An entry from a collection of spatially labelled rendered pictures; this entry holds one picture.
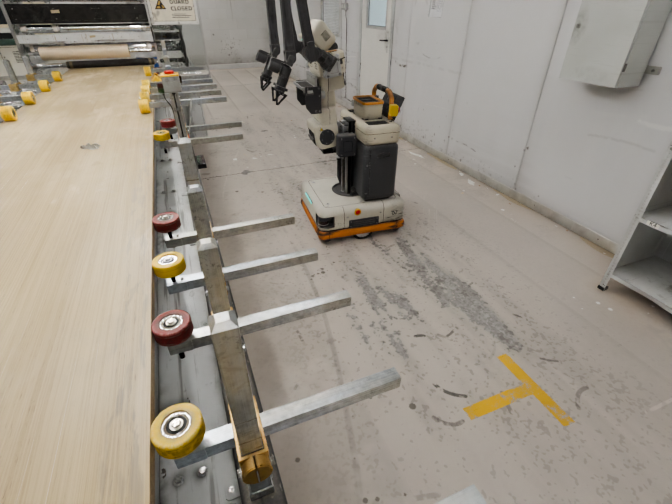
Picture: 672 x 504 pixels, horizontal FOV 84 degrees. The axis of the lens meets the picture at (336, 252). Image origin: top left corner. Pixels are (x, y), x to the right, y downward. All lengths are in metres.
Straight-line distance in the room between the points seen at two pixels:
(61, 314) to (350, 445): 1.14
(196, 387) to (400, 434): 0.92
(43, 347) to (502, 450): 1.56
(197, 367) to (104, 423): 0.44
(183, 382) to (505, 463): 1.23
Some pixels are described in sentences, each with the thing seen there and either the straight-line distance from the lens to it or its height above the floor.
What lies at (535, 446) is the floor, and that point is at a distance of 1.86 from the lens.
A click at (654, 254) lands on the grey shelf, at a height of 0.14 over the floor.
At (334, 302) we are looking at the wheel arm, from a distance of 0.94.
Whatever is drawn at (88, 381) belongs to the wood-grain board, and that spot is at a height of 0.90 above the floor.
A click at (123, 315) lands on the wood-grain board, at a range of 0.95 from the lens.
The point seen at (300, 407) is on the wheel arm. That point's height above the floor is 0.84.
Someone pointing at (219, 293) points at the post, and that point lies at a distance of 0.77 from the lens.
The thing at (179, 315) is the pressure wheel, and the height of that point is 0.90.
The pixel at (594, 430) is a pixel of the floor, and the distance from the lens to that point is 2.02.
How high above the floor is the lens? 1.47
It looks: 34 degrees down
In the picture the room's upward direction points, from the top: straight up
